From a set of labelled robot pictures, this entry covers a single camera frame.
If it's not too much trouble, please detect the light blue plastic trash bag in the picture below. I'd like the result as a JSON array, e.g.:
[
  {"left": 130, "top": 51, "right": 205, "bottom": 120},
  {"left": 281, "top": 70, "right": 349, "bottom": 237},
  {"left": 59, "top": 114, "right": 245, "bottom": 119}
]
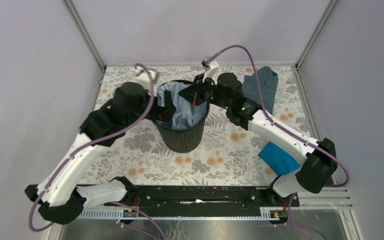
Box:
[{"left": 155, "top": 81, "right": 208, "bottom": 131}]

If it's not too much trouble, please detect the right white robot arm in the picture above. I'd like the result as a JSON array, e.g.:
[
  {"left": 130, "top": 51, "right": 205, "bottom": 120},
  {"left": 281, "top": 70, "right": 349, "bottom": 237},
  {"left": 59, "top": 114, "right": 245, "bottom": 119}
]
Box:
[{"left": 178, "top": 73, "right": 338, "bottom": 206}]

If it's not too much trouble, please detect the floral patterned table mat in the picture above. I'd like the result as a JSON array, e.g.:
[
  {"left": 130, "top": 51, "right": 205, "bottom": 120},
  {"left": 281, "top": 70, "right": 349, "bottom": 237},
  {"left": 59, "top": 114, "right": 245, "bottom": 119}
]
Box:
[{"left": 79, "top": 66, "right": 310, "bottom": 186}]

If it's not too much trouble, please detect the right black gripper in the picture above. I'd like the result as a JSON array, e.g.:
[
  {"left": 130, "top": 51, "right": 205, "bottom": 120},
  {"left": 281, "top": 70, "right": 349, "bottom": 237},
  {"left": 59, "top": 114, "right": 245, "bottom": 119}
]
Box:
[{"left": 178, "top": 73, "right": 231, "bottom": 111}]

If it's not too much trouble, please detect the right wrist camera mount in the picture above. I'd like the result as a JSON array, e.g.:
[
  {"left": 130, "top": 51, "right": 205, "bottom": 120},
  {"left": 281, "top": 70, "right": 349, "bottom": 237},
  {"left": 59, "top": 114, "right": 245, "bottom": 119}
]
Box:
[{"left": 201, "top": 57, "right": 220, "bottom": 82}]

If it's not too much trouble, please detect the white slotted cable duct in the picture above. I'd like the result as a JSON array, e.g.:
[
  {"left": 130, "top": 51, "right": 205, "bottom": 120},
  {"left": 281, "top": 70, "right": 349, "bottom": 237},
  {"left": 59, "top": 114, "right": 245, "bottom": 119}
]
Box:
[{"left": 77, "top": 205, "right": 283, "bottom": 222}]

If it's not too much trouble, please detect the grey-blue crumpled cloth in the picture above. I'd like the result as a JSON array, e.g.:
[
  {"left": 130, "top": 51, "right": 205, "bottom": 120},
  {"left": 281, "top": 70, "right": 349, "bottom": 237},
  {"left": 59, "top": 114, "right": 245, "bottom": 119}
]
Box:
[{"left": 242, "top": 66, "right": 279, "bottom": 114}]

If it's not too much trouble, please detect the bright blue folded cloth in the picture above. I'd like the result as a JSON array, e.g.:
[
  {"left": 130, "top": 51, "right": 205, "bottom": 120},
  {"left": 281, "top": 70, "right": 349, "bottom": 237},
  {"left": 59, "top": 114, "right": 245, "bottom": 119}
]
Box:
[{"left": 258, "top": 141, "right": 301, "bottom": 176}]

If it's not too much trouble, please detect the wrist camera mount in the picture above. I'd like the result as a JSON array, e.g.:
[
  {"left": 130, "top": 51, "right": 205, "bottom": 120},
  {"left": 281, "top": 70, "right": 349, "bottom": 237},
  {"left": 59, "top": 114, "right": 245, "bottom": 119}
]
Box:
[
  {"left": 132, "top": 66, "right": 160, "bottom": 97},
  {"left": 201, "top": 57, "right": 220, "bottom": 82}
]

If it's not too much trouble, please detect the black plastic trash bin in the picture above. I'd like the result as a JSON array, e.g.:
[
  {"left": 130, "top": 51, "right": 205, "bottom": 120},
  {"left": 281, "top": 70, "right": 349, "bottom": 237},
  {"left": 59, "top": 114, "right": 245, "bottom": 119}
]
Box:
[{"left": 151, "top": 79, "right": 211, "bottom": 154}]

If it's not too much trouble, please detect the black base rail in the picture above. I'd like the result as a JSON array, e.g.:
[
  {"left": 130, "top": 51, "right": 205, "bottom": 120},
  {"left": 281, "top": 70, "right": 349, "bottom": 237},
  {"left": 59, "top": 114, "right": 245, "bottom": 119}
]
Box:
[{"left": 119, "top": 185, "right": 300, "bottom": 210}]

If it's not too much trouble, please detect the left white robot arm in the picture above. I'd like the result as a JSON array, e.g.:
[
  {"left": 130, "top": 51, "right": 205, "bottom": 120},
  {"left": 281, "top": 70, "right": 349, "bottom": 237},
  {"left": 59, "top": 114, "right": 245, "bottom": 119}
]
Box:
[{"left": 25, "top": 81, "right": 176, "bottom": 225}]

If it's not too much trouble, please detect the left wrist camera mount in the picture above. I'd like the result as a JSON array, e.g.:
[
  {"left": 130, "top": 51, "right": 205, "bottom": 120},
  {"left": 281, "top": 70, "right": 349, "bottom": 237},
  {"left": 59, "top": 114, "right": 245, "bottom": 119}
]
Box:
[{"left": 132, "top": 66, "right": 160, "bottom": 97}]

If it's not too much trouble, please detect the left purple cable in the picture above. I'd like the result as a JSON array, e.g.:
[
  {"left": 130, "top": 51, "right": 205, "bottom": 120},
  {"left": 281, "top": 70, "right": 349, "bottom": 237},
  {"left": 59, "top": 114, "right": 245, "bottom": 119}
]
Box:
[{"left": 28, "top": 62, "right": 166, "bottom": 240}]

